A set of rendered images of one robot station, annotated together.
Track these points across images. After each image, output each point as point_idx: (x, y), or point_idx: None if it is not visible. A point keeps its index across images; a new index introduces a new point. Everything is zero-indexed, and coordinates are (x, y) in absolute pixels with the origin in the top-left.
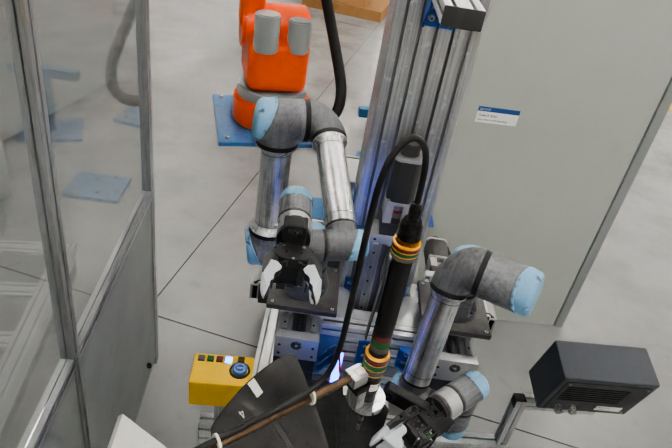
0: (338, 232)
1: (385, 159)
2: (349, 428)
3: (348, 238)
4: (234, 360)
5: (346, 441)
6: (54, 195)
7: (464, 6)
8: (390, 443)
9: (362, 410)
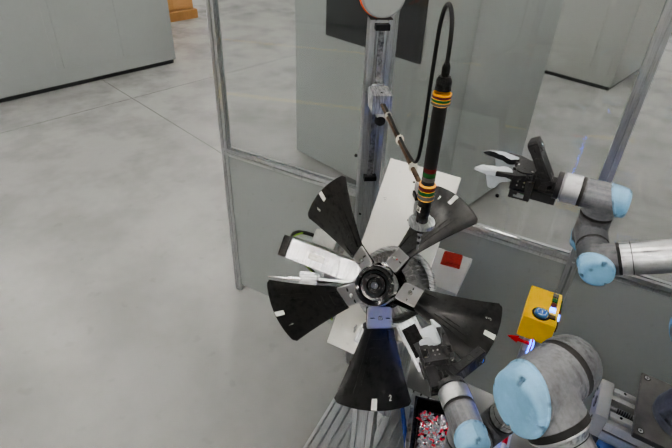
0: (599, 243)
1: None
2: (449, 314)
3: (591, 248)
4: (552, 314)
5: (438, 307)
6: (623, 137)
7: None
8: (426, 327)
9: (411, 215)
